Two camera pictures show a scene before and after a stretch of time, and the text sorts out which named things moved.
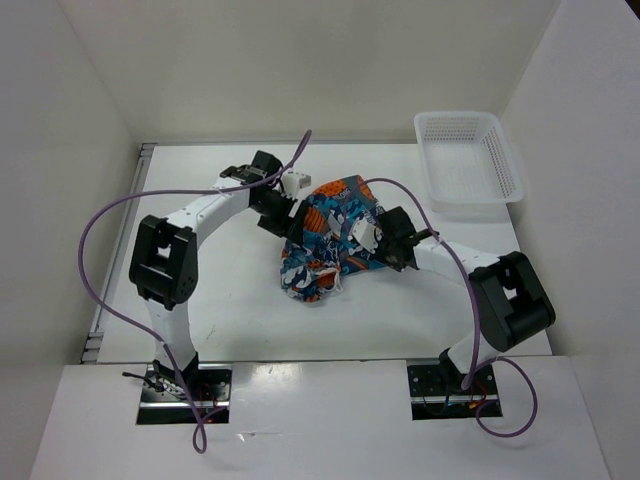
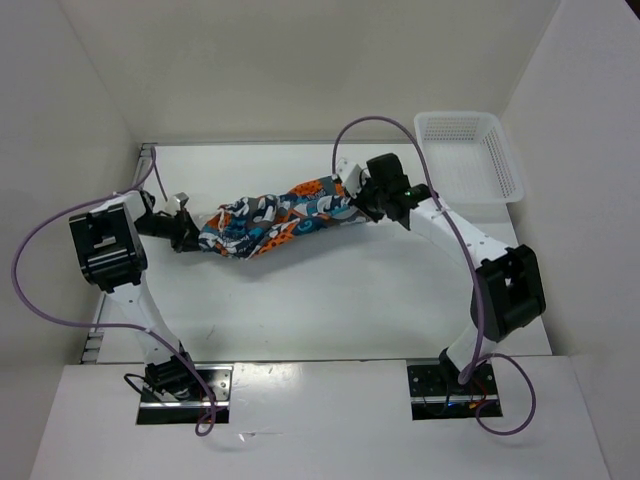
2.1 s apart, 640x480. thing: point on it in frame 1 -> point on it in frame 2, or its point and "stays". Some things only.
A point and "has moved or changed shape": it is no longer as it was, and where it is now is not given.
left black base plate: [210, 387] stays
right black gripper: [378, 256] -> [359, 202]
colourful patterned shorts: [312, 265] has moved or changed shape
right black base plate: [433, 400] stays
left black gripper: [280, 226] -> [191, 235]
